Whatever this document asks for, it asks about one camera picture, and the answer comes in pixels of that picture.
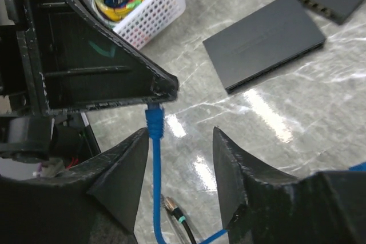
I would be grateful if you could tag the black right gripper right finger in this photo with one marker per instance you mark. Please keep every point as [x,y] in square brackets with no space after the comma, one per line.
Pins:
[261,204]

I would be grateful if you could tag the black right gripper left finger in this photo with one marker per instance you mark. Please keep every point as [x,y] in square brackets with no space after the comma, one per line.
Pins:
[95,201]

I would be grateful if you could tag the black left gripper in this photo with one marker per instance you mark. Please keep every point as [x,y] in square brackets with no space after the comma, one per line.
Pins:
[28,137]

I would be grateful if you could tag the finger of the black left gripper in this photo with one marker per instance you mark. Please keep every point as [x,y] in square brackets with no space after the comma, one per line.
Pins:
[74,63]

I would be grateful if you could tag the dark grey network switch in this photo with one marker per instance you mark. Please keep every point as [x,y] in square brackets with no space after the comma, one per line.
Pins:
[274,35]

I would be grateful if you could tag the white plastic mesh basket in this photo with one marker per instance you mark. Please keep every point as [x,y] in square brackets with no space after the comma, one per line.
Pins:
[154,18]

